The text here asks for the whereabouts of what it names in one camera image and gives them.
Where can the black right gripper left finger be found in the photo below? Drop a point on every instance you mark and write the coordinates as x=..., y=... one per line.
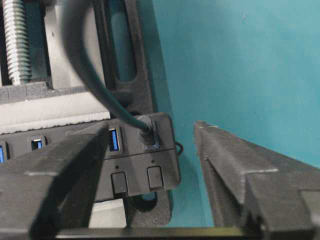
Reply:
x=52, y=188

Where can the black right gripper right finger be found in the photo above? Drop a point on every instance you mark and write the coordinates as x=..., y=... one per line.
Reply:
x=254, y=187

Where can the black multi-port USB hub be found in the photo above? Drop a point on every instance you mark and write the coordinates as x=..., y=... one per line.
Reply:
x=130, y=167

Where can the black bench vise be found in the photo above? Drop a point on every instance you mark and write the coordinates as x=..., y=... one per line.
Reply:
x=98, y=72

